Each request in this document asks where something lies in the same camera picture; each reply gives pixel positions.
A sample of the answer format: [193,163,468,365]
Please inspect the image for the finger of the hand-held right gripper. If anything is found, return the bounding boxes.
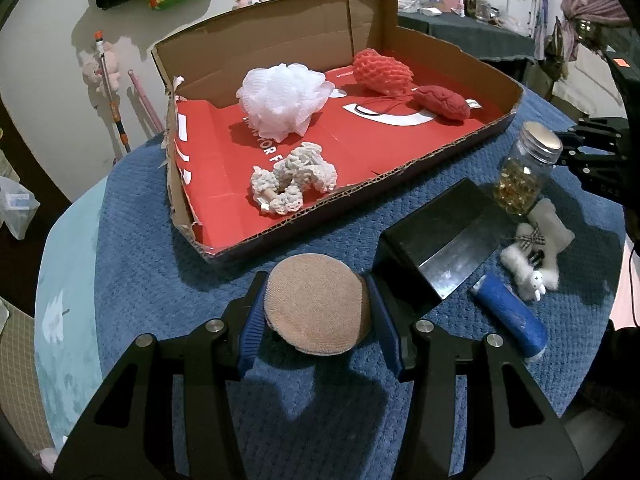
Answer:
[575,116,628,136]
[554,132,608,167]

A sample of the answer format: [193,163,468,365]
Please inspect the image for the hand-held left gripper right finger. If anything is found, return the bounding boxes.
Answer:
[365,275,586,480]

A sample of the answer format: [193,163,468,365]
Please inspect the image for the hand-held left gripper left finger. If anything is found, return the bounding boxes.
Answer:
[65,270,271,480]

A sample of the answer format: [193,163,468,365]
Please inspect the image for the tan round powder puff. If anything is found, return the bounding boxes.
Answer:
[263,254,373,358]

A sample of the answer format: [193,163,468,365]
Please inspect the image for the white plush bunny keychain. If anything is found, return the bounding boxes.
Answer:
[500,222,561,303]

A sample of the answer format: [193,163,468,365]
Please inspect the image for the blue tube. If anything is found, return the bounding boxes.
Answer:
[467,270,548,363]

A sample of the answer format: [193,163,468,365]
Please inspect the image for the red plush toy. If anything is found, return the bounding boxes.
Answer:
[412,85,483,122]

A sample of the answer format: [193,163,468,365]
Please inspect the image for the cream crochet scrunchie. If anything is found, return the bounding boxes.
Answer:
[250,142,339,217]

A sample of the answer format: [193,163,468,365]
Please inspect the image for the red foam fruit net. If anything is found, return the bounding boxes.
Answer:
[352,49,415,96]

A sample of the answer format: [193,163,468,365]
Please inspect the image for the white mesh bath loofah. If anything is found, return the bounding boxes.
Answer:
[236,63,335,142]

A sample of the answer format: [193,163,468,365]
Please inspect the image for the cardboard box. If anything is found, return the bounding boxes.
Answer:
[151,0,525,265]

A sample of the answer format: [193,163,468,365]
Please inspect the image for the dark object with red sticker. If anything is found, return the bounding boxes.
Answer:
[597,45,640,121]

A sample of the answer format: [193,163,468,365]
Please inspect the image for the glass jar of gold capsules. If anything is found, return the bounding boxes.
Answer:
[492,121,563,216]

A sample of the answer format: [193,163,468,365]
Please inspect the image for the blue terry blanket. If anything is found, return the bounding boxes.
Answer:
[92,85,628,480]

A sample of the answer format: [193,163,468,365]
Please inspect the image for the black glossy box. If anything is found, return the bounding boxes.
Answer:
[372,177,502,302]

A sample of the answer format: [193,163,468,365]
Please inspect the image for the dark cloth-covered table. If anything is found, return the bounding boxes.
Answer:
[397,7,536,96]

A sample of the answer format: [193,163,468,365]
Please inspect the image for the light blue sheet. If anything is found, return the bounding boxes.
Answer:
[34,180,108,453]

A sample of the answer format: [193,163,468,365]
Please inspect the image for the grid pattern mat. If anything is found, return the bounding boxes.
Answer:
[0,300,56,456]

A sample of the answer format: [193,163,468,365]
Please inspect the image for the pink stick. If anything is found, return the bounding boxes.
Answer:
[127,69,166,133]

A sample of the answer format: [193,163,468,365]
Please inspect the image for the orange-capped mop stick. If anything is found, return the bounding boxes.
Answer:
[92,30,132,153]

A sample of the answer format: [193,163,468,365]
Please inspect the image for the clear plastic bag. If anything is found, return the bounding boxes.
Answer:
[0,175,41,241]

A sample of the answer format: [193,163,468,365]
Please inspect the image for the pink plush pig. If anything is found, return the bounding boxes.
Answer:
[80,42,123,96]

